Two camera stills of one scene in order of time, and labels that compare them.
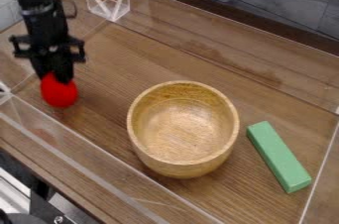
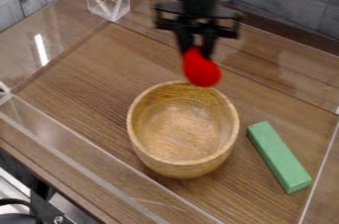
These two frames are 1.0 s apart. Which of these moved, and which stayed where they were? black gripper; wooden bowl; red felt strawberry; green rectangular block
Moved: black gripper; red felt strawberry
Stayed: wooden bowl; green rectangular block
